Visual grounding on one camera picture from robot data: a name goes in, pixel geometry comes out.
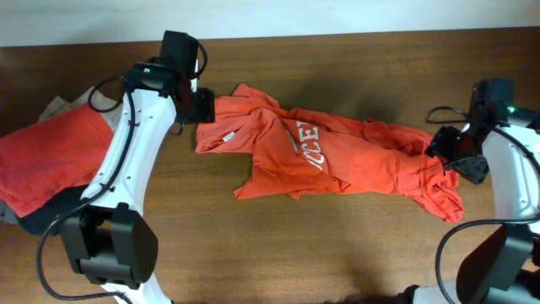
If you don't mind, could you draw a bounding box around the orange t-shirt with white print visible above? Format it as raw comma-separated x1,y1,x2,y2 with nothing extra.
196,84,464,223

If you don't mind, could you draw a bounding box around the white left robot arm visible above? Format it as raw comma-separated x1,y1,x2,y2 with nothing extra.
57,30,215,303

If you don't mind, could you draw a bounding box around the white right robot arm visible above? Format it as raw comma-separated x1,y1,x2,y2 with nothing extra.
397,79,539,304

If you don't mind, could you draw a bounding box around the folded beige garment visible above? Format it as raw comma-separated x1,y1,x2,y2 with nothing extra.
38,87,122,133

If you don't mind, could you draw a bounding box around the folded red shirt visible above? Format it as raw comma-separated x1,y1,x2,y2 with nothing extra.
1,105,113,217

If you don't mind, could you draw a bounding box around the folded black garment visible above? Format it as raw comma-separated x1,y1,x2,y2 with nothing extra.
18,185,87,236

